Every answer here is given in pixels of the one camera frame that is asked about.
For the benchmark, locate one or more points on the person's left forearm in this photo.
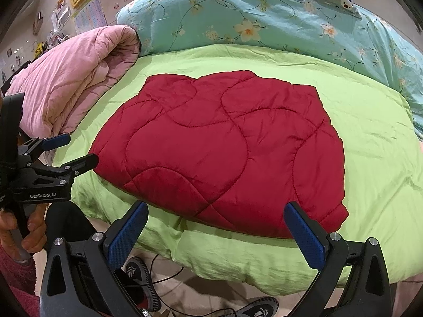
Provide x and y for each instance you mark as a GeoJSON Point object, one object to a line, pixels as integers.
{"type": "Point", "coordinates": [16, 287]}

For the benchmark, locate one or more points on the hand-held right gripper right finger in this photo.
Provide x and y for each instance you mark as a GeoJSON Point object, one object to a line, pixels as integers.
{"type": "Point", "coordinates": [305, 237]}

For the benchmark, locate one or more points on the red quilted blanket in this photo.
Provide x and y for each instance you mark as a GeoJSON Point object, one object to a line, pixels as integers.
{"type": "Point", "coordinates": [214, 145]}

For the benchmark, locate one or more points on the green quilt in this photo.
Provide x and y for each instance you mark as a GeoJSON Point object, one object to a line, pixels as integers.
{"type": "Point", "coordinates": [363, 171]}

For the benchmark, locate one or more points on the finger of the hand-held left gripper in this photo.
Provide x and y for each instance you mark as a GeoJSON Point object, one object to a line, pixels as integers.
{"type": "Point", "coordinates": [56, 142]}
{"type": "Point", "coordinates": [82, 163]}

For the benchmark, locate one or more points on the teal floral quilt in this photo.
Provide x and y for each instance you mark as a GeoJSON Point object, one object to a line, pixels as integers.
{"type": "Point", "coordinates": [281, 26]}

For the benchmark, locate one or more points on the dotted wall poster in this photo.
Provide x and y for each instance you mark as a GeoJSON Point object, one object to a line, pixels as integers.
{"type": "Point", "coordinates": [89, 16]}

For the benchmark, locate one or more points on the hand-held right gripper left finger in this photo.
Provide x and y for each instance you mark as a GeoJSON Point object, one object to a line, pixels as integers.
{"type": "Point", "coordinates": [129, 234]}

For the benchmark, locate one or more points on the black slipper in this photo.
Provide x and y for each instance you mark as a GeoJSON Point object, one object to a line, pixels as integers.
{"type": "Point", "coordinates": [142, 277]}
{"type": "Point", "coordinates": [257, 307]}

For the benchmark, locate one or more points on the pink quilt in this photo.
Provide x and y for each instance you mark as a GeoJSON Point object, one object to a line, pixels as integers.
{"type": "Point", "coordinates": [72, 72]}

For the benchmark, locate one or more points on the cluttered shelf things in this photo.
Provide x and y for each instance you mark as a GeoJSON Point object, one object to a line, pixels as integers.
{"type": "Point", "coordinates": [54, 29]}

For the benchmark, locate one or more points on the person's left hand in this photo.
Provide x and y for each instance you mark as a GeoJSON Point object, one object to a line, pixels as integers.
{"type": "Point", "coordinates": [35, 236]}

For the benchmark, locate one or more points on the person's leg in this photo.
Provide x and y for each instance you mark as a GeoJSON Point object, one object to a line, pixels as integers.
{"type": "Point", "coordinates": [66, 221]}

